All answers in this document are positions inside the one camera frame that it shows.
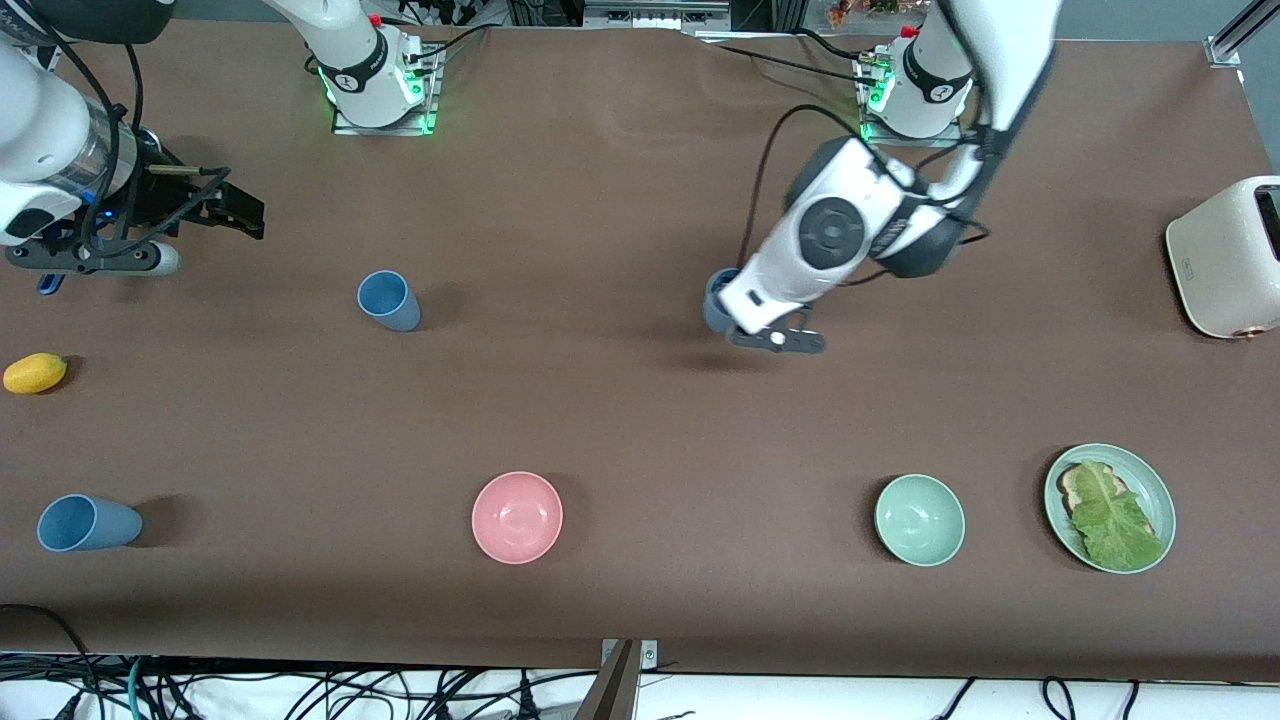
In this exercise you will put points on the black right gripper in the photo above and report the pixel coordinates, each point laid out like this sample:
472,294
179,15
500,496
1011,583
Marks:
160,197

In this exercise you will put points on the blue cup holding white tissue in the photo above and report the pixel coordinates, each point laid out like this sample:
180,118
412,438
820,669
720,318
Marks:
715,300

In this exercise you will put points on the blue plastic cup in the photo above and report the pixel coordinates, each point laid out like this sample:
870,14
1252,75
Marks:
390,300
90,523

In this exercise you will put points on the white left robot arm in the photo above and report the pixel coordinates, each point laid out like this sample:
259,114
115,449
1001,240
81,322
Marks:
830,235

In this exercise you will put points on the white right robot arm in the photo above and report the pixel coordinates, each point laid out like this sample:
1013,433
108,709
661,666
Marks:
40,130

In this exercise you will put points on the brown table cover sheet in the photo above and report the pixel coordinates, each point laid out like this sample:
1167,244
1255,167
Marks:
640,420

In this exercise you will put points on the pale green bowl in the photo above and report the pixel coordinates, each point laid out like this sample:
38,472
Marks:
920,520

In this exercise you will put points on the yellow lemon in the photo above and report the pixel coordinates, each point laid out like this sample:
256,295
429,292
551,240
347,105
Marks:
35,373

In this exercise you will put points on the toasted bread slice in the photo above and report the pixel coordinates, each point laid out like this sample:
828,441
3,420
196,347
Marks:
1072,487

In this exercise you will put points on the pink bowl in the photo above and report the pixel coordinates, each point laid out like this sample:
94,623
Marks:
517,517

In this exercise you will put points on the green lettuce leaf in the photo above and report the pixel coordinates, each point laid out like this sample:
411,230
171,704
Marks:
1115,525

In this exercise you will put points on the pale green plate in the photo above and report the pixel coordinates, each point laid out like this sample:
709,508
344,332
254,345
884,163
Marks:
1160,495

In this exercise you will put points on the cream white toaster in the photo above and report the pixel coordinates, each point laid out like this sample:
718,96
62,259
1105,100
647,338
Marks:
1225,260

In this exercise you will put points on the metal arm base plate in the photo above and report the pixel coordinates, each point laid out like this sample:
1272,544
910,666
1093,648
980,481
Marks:
900,142
345,128

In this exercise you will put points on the metal table clamp bracket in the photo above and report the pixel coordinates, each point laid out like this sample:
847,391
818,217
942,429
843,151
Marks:
615,690

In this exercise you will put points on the aluminium frame profile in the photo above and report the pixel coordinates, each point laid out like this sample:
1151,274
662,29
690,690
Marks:
1240,30

